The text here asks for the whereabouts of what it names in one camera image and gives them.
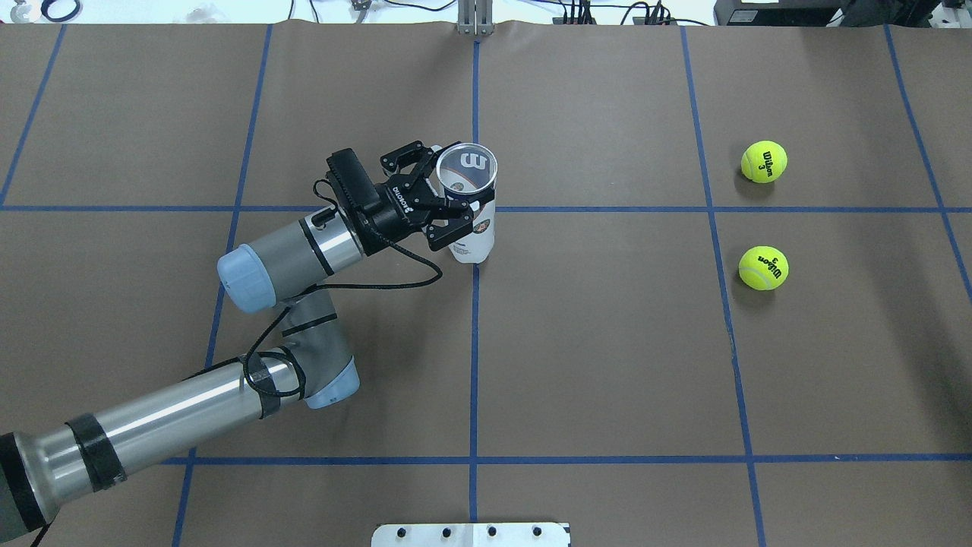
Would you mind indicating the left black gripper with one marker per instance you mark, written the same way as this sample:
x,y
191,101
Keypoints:
x,y
392,210

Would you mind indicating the clear tennis ball can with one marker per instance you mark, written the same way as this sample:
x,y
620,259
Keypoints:
x,y
468,173

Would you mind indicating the silver camera post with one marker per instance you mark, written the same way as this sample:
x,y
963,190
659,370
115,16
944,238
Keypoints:
x,y
475,18

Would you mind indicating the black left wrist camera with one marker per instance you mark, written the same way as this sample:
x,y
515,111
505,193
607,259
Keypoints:
x,y
351,183

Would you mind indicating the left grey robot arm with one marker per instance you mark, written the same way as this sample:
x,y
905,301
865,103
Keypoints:
x,y
288,270

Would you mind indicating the white metal base plate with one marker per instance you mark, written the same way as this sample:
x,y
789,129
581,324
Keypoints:
x,y
473,534

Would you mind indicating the black box on desk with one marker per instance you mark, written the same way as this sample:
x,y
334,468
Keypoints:
x,y
775,13

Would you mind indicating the yellow tennis ball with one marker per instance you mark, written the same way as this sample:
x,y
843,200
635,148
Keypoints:
x,y
763,268
764,162

